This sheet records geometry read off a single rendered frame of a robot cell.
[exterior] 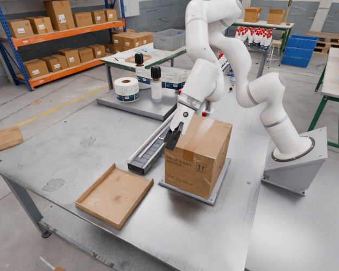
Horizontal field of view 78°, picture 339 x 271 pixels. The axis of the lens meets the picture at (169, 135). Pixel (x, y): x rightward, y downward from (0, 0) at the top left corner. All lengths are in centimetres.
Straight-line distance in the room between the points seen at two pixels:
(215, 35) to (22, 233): 209
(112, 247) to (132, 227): 68
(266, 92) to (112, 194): 90
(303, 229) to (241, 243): 30
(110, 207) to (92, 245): 67
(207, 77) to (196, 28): 23
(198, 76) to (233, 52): 39
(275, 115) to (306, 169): 29
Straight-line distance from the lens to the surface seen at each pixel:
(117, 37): 580
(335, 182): 148
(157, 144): 133
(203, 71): 74
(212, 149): 93
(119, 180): 120
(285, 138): 120
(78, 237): 181
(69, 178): 131
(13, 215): 248
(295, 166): 119
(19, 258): 219
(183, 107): 72
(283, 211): 119
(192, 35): 87
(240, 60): 110
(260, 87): 110
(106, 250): 170
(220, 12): 105
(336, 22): 899
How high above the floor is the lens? 171
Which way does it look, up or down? 36 degrees down
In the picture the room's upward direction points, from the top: straight up
